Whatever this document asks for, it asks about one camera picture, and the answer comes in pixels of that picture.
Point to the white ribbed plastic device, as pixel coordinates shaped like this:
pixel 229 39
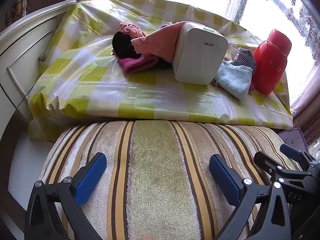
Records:
pixel 200 60

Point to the salmon pink cloth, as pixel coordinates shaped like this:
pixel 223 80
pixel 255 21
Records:
pixel 160 42

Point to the white lace curtain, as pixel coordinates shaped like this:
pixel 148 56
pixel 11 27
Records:
pixel 307 22

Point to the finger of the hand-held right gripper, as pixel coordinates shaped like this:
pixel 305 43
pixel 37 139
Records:
pixel 265 161
pixel 291 150

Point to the white cabinet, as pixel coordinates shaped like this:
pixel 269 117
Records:
pixel 22 62

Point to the round metal cabinet knob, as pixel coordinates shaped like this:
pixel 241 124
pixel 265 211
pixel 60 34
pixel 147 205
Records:
pixel 41 56

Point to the black white houndstooth cloth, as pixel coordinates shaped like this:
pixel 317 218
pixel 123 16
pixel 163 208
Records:
pixel 246 57

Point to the striped terry cushion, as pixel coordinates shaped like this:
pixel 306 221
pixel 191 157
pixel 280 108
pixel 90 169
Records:
pixel 155 180

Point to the magenta pink towel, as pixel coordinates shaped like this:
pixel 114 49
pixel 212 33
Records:
pixel 136 63

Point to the red thermos flask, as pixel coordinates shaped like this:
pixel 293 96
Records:
pixel 270 60

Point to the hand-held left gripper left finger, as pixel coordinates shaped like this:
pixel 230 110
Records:
pixel 91 177

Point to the pink garment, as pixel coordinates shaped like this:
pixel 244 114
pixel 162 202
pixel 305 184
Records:
pixel 130 28

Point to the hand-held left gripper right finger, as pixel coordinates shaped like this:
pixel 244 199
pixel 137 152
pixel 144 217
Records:
pixel 225 180

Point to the light blue towel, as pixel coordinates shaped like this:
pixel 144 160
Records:
pixel 235 80

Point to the yellow checked plastic tablecloth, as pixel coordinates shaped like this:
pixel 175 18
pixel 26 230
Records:
pixel 150 92

